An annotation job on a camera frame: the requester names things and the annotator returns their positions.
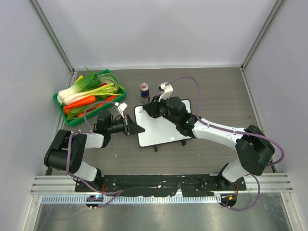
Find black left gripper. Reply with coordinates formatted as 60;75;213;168
107;115;144;136

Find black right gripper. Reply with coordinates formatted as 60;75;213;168
144;94;179;125

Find white whiteboard black frame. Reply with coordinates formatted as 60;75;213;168
134;105;190;151

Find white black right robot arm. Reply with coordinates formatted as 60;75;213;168
142;96;275;190

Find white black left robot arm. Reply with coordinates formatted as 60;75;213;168
44;110;145;192

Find Red Bull can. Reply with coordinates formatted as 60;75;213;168
140;83;150;103

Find green celery stalks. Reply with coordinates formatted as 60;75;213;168
61;83;125;105

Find orange carrot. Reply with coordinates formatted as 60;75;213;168
64;95;96;110

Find green long beans bundle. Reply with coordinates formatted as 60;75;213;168
97;73;119;86

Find bok choy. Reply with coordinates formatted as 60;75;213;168
57;67;101;104

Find green plastic tray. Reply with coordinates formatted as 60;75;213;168
53;69;126;127

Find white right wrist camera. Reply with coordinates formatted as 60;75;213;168
158;82;173;102

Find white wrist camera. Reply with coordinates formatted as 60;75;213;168
115;102;128;118
158;82;173;102

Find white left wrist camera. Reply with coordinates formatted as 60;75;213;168
115;102;128;118

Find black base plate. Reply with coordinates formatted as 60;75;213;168
75;174;246;197

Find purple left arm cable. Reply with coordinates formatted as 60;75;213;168
64;101;125;210

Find white slotted cable duct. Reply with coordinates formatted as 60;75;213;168
41;194;221;205

